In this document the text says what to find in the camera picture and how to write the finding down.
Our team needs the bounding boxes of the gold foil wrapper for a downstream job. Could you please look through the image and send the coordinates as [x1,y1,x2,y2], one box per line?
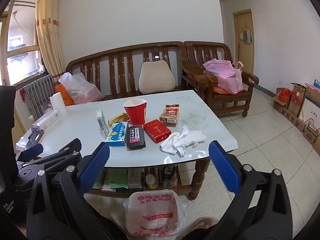
[108,113,129,127]

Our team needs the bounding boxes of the person's beige shoe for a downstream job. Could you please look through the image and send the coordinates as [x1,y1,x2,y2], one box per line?
[184,217,215,238]

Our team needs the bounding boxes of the grey radiator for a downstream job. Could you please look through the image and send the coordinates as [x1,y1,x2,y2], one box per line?
[22,74,55,120]

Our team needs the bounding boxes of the white top wooden table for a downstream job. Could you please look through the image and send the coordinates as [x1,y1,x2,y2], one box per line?
[15,90,238,200]

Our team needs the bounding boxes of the blue white medicine box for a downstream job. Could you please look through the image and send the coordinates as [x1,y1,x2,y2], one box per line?
[105,122,129,147]

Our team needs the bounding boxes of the pile of cardboard boxes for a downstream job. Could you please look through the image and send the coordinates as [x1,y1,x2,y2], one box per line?
[272,79,320,155]

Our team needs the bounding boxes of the orange cushion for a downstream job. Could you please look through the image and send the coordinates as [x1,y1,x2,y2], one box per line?
[54,84,75,106]

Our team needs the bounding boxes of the small white box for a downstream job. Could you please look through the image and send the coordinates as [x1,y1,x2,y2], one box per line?
[96,109,110,139]

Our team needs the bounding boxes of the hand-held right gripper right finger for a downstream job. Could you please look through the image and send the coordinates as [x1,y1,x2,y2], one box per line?
[207,140,293,240]

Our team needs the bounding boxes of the red paper cup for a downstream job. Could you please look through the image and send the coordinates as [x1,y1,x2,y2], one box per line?
[123,99,147,126]

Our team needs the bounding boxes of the beige patterned curtain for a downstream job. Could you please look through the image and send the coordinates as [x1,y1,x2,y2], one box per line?
[35,0,66,83]

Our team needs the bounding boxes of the hanger with clothes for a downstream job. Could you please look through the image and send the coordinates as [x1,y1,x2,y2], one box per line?
[240,24,253,45]

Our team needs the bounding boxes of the pink plastic bag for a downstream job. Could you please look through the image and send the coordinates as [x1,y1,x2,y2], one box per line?
[203,59,243,95]

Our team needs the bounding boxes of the wooden framed window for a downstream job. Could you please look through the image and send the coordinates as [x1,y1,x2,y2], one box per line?
[0,0,42,85]

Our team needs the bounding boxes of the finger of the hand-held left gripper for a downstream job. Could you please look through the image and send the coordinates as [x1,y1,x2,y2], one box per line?
[37,138,83,173]
[16,144,44,162]

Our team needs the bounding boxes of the yellow wooden door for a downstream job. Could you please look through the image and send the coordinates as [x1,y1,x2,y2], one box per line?
[232,9,254,67]

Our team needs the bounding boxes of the wooden armchair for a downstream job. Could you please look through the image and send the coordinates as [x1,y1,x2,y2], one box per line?
[181,41,260,117]

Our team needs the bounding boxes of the white paper roll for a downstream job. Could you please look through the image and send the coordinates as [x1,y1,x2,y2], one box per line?
[50,92,66,114]

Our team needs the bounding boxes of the long white box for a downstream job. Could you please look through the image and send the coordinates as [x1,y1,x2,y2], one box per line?
[32,109,61,127]

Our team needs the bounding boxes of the white yellow bottle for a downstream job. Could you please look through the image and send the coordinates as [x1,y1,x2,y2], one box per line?
[145,174,158,189]

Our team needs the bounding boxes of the crumpled white tissue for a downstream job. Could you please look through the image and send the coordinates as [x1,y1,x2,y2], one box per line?
[160,125,207,157]

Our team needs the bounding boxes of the beige back cushion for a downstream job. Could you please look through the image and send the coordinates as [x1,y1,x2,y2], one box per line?
[138,60,175,94]

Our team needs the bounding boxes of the dark glass jar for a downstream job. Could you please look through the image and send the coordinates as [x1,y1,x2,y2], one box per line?
[160,166,178,188]

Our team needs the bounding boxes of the long wooden slatted bench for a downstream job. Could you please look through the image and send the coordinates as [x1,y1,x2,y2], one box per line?
[66,41,185,100]

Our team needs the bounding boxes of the gold red cigarette pack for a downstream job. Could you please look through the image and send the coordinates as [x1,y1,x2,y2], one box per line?
[164,104,180,118]
[159,115,177,127]

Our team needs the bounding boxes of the grey flat box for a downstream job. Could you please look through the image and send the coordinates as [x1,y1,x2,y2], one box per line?
[127,168,145,189]

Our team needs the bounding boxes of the grey box with label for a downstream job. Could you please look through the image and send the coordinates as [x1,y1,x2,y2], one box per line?
[126,125,147,150]

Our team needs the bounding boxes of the white plastic bag with red print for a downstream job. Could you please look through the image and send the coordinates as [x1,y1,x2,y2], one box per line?
[123,191,187,238]

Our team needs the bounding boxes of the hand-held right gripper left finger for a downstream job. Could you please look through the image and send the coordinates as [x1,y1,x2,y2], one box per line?
[26,142,118,240]

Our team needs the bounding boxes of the green packet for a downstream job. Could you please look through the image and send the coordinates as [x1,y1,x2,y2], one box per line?
[102,169,129,189]

